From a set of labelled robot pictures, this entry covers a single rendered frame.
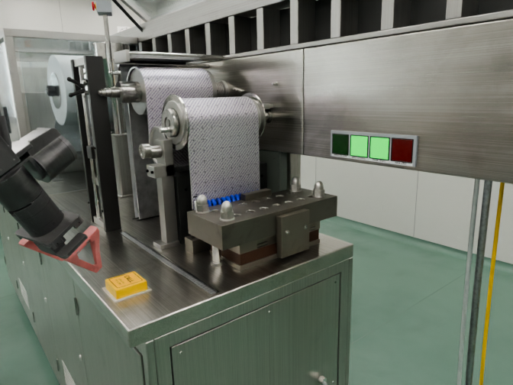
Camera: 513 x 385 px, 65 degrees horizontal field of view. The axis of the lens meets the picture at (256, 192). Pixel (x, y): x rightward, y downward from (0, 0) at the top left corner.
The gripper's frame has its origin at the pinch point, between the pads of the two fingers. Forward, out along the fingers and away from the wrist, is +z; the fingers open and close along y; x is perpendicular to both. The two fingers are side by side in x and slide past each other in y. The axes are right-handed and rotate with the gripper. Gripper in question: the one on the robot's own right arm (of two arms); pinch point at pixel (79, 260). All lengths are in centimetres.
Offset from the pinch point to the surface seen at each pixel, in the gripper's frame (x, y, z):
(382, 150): -59, -34, 18
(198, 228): -27.4, 3.4, 21.3
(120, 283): -5.9, 8.1, 17.5
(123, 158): -65, 79, 34
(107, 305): -0.5, 6.8, 17.2
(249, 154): -57, 5, 21
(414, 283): -158, -10, 210
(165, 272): -15.9, 8.0, 25.9
